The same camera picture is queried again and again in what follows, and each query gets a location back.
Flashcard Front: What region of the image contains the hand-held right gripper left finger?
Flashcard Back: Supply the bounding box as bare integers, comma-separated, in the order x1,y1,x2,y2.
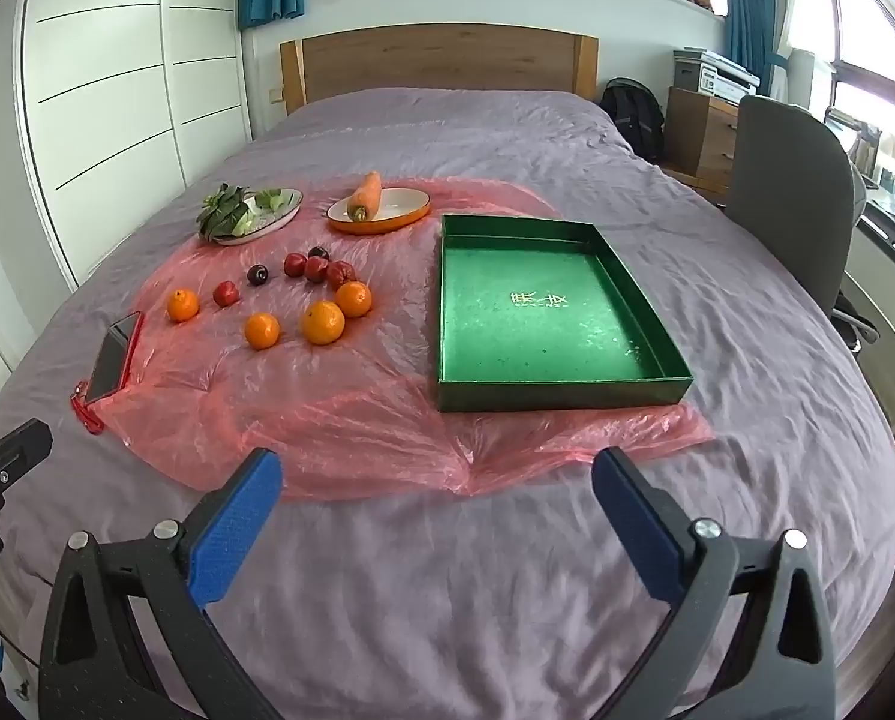
38,448,284,720

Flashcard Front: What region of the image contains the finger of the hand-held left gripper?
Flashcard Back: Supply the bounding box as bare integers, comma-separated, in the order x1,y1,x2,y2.
0,418,53,563

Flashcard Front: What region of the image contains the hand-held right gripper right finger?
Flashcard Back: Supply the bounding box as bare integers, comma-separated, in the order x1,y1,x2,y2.
591,447,839,720

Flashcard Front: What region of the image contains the large orange tangerine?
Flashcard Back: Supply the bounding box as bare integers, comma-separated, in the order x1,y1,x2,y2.
301,301,347,347

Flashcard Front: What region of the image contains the green shallow box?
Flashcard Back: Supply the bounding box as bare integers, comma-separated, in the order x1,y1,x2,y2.
436,214,695,413

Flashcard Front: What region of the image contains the phone in red case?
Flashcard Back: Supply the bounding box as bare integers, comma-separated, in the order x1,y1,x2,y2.
85,311,146,402

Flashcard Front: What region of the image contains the pink plastic sheet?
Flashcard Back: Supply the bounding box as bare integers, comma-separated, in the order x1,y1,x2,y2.
80,178,719,503

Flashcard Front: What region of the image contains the green bok choy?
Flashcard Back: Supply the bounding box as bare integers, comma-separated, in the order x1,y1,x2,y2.
196,182,257,241

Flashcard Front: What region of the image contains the white oval plate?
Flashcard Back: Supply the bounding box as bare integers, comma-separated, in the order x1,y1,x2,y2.
203,187,304,247

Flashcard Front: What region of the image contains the white wardrobe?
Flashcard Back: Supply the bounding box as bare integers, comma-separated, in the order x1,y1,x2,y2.
13,0,254,293

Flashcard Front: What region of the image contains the carrot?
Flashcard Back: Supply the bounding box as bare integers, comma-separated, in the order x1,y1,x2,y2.
346,171,383,223

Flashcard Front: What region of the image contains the orange oval dish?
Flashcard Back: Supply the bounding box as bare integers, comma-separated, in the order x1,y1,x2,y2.
326,187,432,235

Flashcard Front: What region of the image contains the white desk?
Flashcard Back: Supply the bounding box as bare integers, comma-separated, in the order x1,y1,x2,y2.
841,180,895,421

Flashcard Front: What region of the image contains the grey office chair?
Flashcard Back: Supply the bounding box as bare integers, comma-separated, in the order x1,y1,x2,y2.
725,95,879,350

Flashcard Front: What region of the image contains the wooden dresser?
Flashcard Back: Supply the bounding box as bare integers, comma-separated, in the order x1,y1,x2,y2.
665,86,741,192

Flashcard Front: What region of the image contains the black backpack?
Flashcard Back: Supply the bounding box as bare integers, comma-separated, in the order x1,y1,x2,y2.
599,77,668,164

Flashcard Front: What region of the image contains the bed with purple sheet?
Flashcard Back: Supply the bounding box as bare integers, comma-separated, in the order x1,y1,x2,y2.
0,86,895,720

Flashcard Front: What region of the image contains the white printer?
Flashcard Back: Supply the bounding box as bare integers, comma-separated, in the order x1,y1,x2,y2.
698,49,761,98

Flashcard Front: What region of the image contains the wooden headboard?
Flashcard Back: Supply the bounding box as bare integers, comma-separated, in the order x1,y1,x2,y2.
280,22,600,115

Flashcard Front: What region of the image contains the window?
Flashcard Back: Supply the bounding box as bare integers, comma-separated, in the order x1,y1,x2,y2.
785,0,895,113

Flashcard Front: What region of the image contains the red phone lanyard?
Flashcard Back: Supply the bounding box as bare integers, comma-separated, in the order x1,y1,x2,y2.
71,382,107,436

